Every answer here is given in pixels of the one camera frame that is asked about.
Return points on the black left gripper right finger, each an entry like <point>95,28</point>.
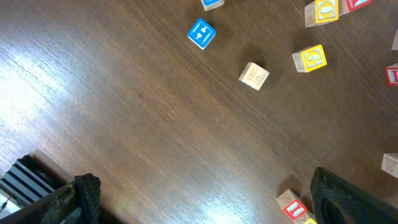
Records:
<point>336,200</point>

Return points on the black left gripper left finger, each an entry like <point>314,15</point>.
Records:
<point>84,193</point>

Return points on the red I block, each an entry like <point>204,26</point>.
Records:
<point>291,205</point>

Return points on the yellow C block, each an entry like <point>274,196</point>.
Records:
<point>306,218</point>

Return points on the yellow block middle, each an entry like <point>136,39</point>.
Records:
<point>390,164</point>

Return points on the wooden block red side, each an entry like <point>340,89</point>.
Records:
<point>391,73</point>

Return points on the yellow block lower left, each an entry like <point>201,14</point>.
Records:
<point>309,59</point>

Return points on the wooden K block green side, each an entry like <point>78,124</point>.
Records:
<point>254,76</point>

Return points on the red circle block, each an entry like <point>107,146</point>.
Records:
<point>395,41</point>

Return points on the yellow block upper left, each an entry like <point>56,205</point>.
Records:
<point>320,12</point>

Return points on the red A block left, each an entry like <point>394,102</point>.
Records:
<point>347,6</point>

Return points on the blue H block near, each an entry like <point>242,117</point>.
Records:
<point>201,33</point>

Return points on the blue h block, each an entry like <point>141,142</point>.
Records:
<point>211,4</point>
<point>201,33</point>

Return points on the blue H block far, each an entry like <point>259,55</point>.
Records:
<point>211,4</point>

